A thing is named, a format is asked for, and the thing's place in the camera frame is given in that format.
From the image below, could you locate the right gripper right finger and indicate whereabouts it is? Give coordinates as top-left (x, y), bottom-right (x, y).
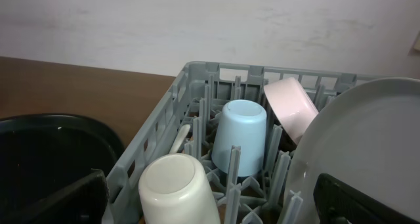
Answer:
top-left (313, 173), bottom-right (419, 224)

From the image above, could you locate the pink bowl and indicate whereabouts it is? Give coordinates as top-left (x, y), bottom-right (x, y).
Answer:
top-left (264, 78), bottom-right (318, 145)

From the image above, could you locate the light blue cup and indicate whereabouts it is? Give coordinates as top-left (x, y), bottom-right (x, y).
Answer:
top-left (211, 99), bottom-right (267, 177)

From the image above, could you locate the round black serving tray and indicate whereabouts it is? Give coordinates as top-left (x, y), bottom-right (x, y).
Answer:
top-left (1, 114), bottom-right (124, 217)

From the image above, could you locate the grey round plate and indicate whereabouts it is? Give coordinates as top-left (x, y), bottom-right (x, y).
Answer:
top-left (285, 78), bottom-right (419, 223)

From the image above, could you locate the cream paper cup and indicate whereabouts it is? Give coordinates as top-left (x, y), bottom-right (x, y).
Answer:
top-left (138, 153), bottom-right (220, 224)

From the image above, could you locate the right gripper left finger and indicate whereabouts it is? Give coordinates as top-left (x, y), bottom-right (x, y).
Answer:
top-left (1, 169), bottom-right (109, 223)

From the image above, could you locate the grey dishwasher rack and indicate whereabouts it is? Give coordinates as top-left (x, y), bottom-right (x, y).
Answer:
top-left (102, 62), bottom-right (371, 223)

